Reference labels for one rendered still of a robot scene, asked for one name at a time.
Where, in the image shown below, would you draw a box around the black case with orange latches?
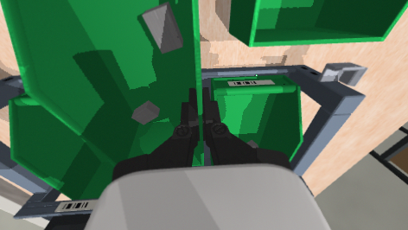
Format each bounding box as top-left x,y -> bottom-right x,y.
44,214 -> 91,230

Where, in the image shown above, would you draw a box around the green bin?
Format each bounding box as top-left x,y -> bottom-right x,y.
211,75 -> 303,161
229,0 -> 408,47
0,0 -> 204,166
9,96 -> 115,200

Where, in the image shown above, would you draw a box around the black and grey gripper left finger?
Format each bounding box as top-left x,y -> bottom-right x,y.
112,88 -> 200,182

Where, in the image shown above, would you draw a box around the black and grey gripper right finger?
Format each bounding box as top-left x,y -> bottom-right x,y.
202,87 -> 291,170

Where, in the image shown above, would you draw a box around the dark grey metal shelf rack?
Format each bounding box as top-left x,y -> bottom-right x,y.
0,62 -> 368,221

